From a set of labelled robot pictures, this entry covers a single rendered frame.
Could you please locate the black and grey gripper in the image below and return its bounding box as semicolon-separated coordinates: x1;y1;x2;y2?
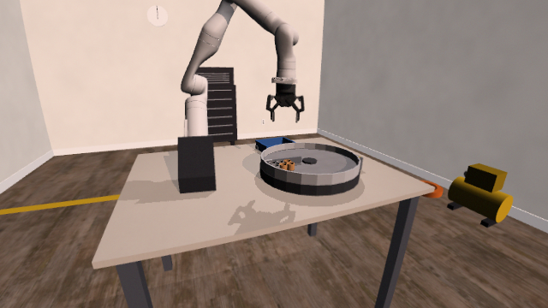
266;84;305;123

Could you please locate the blue crate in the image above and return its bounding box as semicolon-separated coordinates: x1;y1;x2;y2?
256;137;296;152

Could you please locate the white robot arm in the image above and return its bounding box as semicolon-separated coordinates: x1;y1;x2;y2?
181;0;299;137

